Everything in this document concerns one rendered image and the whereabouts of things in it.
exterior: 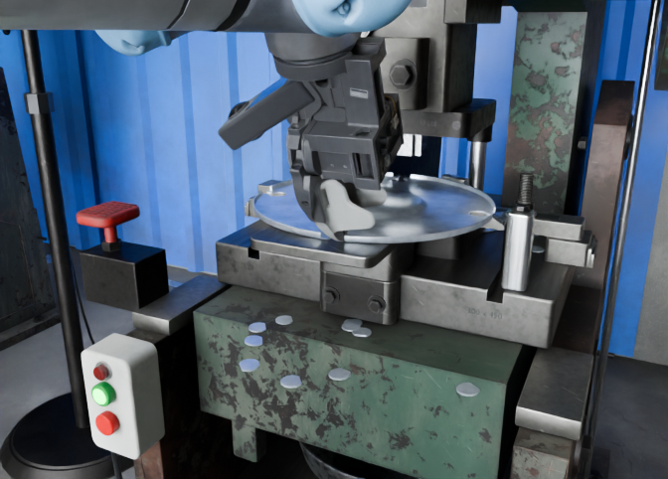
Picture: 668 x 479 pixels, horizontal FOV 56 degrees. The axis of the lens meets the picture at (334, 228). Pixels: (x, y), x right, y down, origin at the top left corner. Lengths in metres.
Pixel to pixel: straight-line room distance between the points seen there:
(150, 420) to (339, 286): 0.28
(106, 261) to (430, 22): 0.50
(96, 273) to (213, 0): 0.65
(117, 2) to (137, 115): 2.38
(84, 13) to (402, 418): 0.58
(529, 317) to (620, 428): 1.14
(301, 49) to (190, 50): 1.99
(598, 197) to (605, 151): 0.07
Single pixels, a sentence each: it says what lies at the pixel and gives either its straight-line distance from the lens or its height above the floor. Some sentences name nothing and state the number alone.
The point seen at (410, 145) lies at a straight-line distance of 0.85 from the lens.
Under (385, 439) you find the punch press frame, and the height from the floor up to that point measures 0.54.
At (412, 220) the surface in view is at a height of 0.78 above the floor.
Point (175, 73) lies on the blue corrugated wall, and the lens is 2.47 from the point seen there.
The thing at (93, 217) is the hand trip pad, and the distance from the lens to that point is 0.85.
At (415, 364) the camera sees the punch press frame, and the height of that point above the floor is 0.64.
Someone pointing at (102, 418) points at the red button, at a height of 0.55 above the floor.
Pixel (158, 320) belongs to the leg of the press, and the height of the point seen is 0.64.
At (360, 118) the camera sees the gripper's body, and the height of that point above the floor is 0.92.
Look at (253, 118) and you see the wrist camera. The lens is 0.56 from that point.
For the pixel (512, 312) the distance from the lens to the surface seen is 0.74.
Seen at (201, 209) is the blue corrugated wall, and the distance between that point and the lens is 2.55.
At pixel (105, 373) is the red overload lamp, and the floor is 0.61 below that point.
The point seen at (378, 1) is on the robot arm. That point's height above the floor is 1.00.
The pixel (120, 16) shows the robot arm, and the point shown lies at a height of 0.99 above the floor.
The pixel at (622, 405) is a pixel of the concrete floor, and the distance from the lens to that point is 1.95.
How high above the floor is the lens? 0.99
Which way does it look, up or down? 18 degrees down
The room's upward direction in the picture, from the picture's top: straight up
